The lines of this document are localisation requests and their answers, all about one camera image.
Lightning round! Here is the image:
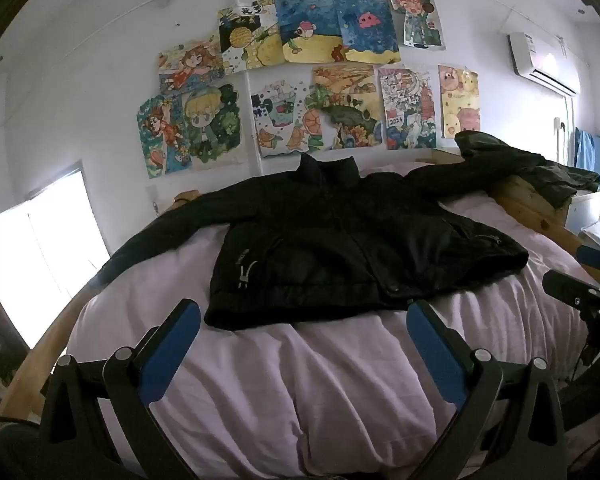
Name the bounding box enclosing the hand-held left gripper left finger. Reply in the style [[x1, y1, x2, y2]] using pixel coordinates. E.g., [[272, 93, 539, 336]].
[[37, 299, 202, 480]]

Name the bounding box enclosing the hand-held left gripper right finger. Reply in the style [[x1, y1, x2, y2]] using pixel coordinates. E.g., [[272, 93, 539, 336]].
[[406, 300, 566, 480]]

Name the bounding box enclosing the black jacket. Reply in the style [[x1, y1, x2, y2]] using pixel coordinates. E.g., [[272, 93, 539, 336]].
[[97, 154, 531, 332]]

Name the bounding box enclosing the white storage box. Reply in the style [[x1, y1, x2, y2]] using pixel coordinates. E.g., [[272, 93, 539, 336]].
[[565, 189, 600, 233]]

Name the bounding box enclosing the blue towel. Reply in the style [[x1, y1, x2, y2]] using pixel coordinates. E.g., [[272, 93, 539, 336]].
[[574, 127, 600, 191]]

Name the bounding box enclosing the dark olive garment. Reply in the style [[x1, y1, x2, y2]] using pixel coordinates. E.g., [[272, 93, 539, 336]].
[[454, 131, 600, 209]]

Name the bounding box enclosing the pink blanket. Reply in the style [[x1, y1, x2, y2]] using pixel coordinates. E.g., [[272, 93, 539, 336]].
[[67, 160, 600, 480]]

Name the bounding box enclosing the bright window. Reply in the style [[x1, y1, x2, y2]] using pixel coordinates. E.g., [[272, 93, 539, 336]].
[[0, 160, 111, 351]]

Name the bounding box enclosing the white air conditioner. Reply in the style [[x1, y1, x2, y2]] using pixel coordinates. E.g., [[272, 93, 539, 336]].
[[508, 32, 581, 96]]

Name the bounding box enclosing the wooden bed frame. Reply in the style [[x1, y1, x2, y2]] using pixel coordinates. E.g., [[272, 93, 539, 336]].
[[0, 147, 600, 426]]

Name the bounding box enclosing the group of wall drawings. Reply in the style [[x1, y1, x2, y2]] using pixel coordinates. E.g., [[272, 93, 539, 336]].
[[136, 0, 481, 179]]

